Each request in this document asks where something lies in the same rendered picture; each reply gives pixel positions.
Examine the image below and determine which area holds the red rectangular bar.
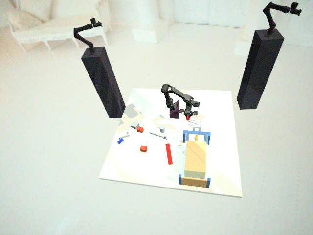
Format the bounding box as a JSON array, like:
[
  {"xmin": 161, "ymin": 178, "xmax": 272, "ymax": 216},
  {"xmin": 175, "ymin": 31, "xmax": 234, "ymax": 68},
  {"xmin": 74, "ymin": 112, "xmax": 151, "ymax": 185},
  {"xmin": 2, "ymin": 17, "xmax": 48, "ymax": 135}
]
[{"xmin": 165, "ymin": 144, "xmax": 173, "ymax": 165}]

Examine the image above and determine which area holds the orange block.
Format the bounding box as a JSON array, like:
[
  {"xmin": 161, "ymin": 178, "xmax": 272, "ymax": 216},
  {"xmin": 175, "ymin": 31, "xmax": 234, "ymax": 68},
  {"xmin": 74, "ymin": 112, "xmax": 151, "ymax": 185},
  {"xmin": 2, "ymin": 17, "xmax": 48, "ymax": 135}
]
[
  {"xmin": 140, "ymin": 145, "xmax": 147, "ymax": 152},
  {"xmin": 137, "ymin": 126, "xmax": 144, "ymax": 133}
]

